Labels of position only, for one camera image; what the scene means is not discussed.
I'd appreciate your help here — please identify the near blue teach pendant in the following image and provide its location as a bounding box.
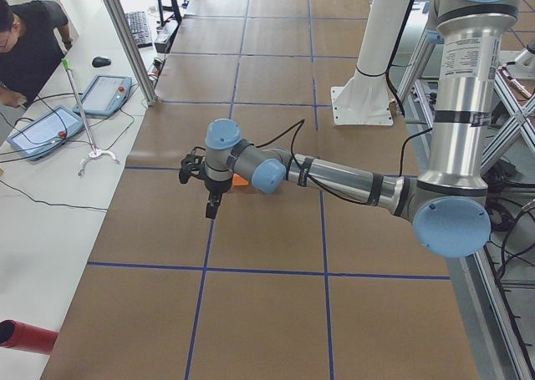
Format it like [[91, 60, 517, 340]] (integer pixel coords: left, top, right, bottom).
[[8, 105, 83, 160]]

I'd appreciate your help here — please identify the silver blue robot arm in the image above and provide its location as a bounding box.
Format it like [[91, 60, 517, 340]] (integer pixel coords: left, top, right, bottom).
[[201, 0, 519, 258]]

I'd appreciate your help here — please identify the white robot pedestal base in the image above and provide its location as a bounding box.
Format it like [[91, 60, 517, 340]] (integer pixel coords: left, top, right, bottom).
[[331, 0, 414, 126]]

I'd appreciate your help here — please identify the aluminium side rail frame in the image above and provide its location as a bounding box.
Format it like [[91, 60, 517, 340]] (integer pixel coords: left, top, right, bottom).
[[396, 20, 535, 380]]

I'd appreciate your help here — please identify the black computer mouse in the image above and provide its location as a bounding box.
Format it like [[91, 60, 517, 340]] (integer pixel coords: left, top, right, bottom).
[[91, 56, 111, 68]]

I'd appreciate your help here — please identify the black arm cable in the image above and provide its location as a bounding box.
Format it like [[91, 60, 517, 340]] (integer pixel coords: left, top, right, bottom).
[[254, 0, 436, 208]]

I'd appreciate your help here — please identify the blue teach pendant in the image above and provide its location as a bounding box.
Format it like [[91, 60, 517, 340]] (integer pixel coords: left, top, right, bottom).
[[8, 105, 83, 160], [80, 74, 133, 118]]

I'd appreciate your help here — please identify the person in black shirt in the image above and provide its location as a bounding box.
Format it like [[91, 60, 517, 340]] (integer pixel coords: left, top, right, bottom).
[[1, 0, 73, 108]]

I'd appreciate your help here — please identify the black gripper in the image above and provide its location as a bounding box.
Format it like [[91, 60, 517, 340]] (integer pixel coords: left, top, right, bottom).
[[204, 178, 232, 219]]

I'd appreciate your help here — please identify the orange foam cube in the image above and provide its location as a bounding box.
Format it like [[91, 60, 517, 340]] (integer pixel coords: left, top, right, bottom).
[[232, 174, 249, 186]]

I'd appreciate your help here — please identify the aluminium frame post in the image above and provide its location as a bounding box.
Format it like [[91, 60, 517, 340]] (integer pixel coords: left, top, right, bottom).
[[102, 0, 157, 106]]

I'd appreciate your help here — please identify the far blue teach pendant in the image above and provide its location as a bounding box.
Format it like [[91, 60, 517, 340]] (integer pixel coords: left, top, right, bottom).
[[80, 74, 133, 118]]

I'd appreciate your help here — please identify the red cylinder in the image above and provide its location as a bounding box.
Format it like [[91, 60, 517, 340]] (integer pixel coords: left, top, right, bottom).
[[1, 319, 58, 355]]

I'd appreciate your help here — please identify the black keyboard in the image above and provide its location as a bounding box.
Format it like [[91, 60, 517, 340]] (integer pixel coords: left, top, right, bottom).
[[125, 11, 153, 48]]

